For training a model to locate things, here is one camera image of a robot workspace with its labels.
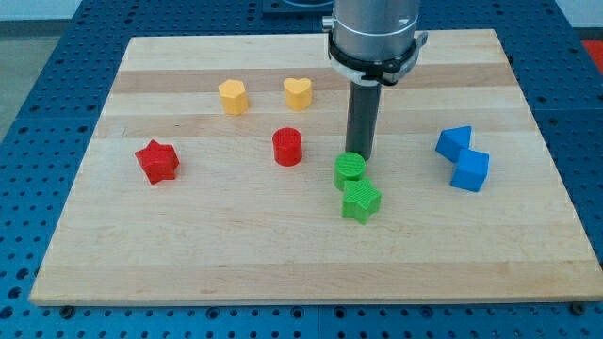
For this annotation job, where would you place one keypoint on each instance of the red cylinder block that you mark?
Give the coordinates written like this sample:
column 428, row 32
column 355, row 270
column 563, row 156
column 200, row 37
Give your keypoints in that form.
column 287, row 146

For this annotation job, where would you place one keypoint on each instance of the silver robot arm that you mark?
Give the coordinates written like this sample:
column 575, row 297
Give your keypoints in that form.
column 372, row 30

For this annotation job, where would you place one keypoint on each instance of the green star block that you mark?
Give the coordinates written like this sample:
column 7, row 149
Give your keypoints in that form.
column 361, row 199

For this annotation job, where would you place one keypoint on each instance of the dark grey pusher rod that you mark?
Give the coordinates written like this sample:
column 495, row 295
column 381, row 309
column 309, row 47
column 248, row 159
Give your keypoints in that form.
column 362, row 116

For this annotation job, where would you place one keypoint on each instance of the blue cube block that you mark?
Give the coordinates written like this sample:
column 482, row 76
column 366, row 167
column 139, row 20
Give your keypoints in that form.
column 471, row 170

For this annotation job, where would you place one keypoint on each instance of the yellow pentagon block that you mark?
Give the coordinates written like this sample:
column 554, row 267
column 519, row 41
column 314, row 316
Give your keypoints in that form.
column 233, row 97

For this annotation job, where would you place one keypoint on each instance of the blue triangle block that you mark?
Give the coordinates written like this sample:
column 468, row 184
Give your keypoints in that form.
column 452, row 141

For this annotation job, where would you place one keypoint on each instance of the red star block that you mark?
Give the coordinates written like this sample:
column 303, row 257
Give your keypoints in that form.
column 158, row 161

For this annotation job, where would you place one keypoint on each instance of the yellow heart block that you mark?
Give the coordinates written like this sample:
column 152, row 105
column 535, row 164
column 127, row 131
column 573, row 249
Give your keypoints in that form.
column 298, row 93

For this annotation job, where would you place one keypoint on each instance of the wooden board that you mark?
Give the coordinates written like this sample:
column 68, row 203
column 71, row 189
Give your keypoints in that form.
column 234, row 227

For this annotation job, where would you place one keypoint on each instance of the green cylinder block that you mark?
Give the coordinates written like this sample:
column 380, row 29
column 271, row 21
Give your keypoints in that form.
column 348, row 166

